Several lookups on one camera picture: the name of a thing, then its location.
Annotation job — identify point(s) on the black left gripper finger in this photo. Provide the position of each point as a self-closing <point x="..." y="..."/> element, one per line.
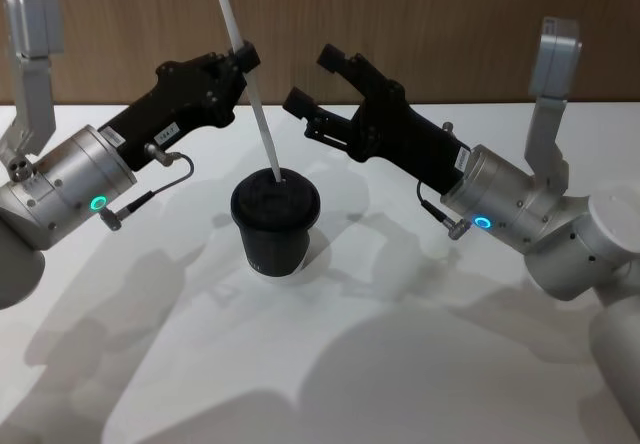
<point x="227" y="96"/>
<point x="247" y="58"/>

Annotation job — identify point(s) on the black plastic cup lid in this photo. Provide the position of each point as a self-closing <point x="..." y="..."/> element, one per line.
<point x="275" y="196"/>

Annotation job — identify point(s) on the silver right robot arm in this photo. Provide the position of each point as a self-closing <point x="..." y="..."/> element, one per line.
<point x="515" y="214"/>

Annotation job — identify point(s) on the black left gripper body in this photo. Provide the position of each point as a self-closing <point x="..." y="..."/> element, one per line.
<point x="165" y="109"/>

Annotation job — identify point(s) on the black paper cup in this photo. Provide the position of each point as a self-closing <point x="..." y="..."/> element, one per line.
<point x="275" y="254"/>

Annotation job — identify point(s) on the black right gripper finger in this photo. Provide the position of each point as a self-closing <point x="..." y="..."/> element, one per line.
<point x="334" y="59"/>
<point x="300" y="104"/>

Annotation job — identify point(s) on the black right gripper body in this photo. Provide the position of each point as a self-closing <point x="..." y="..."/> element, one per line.
<point x="405" y="139"/>

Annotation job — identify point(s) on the white drinking straw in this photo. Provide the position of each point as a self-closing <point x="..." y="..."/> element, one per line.
<point x="262" y="119"/>

